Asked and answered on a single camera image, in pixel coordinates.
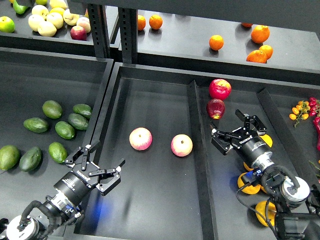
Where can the orange top middle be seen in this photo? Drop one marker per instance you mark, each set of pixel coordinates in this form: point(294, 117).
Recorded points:
point(155, 22)

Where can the black left bin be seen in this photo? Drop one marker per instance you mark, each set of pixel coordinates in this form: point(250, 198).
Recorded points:
point(27, 80)

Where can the pale yellow pear right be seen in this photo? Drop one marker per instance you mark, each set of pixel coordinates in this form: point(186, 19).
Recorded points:
point(70, 18)

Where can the orange cherry tomato bunch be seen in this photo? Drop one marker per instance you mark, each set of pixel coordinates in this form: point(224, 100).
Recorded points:
point(300, 112)

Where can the pink peach on shelf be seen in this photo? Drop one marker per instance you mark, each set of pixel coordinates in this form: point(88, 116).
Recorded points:
point(84, 22)

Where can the light green avocado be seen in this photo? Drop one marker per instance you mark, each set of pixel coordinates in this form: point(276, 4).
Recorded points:
point(9, 157)
point(52, 109)

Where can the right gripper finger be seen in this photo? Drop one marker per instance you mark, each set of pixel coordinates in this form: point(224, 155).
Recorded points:
point(251, 123)
point(222, 140)

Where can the pink apple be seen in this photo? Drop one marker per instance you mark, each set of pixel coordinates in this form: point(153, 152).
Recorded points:
point(181, 145)
point(140, 138)

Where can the black divided right bin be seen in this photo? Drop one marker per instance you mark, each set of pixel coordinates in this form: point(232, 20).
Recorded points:
point(162, 196)

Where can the pink apple right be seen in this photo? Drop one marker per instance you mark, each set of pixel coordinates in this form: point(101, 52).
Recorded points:
point(181, 145)

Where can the black shelf post left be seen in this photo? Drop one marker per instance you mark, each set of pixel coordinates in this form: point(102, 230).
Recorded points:
point(99, 30)

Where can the orange centre shelf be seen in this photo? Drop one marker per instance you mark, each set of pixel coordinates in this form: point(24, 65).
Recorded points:
point(216, 42)

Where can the light green avocado bottom left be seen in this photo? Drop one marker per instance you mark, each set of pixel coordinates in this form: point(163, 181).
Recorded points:
point(9, 157)

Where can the dark red apple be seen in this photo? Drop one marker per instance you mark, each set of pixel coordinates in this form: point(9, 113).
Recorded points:
point(215, 108)

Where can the pale yellow pear front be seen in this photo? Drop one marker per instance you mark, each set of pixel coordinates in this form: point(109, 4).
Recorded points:
point(46, 29)

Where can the orange right small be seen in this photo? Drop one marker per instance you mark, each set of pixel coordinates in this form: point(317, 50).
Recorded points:
point(268, 50)

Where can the red chili pepper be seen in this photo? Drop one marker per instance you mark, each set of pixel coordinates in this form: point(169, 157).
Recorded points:
point(316, 123)

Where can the dark avocado bottom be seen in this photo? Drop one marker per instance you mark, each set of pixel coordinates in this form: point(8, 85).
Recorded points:
point(31, 159)

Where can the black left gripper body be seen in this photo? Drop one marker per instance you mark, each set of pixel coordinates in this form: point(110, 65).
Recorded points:
point(77, 183)

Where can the light green avocado top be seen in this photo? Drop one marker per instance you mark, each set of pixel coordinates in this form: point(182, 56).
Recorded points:
point(52, 109)

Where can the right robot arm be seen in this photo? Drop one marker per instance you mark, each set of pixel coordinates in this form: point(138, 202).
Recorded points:
point(292, 210)

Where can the black shelf post right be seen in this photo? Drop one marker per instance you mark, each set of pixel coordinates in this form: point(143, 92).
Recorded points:
point(128, 25)

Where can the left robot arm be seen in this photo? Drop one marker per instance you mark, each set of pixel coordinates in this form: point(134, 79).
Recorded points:
point(40, 219)

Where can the pink apple left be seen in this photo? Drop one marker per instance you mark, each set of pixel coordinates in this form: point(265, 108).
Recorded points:
point(140, 138)

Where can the dark avocado middle right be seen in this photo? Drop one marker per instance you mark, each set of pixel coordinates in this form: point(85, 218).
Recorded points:
point(78, 121)

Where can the orange front right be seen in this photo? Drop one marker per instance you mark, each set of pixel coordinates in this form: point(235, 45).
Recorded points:
point(257, 56)

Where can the dark avocado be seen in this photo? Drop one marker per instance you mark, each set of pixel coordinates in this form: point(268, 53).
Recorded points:
point(78, 121)
point(83, 109)
point(31, 159)

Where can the red cherry tomato bunch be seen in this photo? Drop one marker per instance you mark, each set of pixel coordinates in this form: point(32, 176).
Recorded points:
point(314, 105)

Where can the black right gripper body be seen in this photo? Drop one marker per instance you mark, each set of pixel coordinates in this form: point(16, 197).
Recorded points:
point(251, 147)

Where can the bright red apple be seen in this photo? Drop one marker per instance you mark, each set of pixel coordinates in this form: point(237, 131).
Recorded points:
point(219, 89)

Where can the red apple on shelf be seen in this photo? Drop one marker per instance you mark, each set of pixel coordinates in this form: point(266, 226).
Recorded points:
point(78, 33)

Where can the orange under shelf edge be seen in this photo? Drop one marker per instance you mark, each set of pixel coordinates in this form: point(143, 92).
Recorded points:
point(246, 25)

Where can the black shelf post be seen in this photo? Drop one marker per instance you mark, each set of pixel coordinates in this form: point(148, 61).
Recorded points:
point(128, 25)
point(99, 30)

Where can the yellow pear with stem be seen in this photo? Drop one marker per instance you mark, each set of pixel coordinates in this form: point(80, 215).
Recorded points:
point(267, 139)

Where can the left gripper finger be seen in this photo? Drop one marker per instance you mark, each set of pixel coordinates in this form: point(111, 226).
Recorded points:
point(107, 179)
point(79, 160)

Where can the dark avocado top right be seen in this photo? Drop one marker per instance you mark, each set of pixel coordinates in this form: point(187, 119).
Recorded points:
point(83, 109)

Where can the large orange top right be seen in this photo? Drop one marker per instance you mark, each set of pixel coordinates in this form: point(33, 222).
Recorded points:
point(260, 34)

